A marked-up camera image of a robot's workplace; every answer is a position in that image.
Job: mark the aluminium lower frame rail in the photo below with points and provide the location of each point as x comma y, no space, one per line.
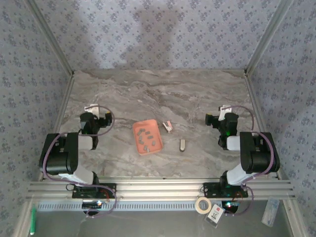
24,219
293,222

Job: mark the white card with red logo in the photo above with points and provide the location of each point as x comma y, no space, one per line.
214,214

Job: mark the pink plastic tray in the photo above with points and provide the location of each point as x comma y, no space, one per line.
156,130

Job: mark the white masking tape roll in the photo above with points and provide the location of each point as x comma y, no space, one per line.
196,205

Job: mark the green marker pen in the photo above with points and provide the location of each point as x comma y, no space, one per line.
32,222

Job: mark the aluminium frame post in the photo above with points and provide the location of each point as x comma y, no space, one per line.
267,37
51,37

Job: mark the aluminium table side rail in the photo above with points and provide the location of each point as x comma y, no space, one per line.
254,98
66,98

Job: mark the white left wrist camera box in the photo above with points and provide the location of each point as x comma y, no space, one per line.
91,109

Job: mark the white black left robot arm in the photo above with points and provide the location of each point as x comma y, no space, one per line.
59,153

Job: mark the aluminium mounting rail beam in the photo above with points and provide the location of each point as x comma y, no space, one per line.
160,188

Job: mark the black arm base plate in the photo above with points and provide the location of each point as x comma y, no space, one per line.
209,190
112,188

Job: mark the small circuit board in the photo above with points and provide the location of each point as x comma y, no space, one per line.
91,205
230,205

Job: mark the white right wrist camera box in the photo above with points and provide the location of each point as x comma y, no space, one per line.
225,111

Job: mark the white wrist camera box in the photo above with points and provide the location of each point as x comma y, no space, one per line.
91,109
225,111

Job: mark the small grey metal piece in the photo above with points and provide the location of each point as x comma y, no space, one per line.
182,145

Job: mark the clear plastic bag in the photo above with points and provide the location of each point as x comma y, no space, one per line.
270,212

